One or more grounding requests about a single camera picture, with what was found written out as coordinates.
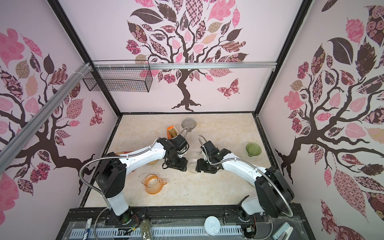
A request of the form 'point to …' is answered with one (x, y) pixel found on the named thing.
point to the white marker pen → (88, 227)
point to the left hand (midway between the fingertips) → (180, 170)
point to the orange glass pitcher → (153, 184)
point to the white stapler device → (283, 232)
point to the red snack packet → (123, 152)
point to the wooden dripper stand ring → (153, 162)
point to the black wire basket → (119, 76)
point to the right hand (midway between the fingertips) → (199, 168)
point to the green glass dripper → (253, 149)
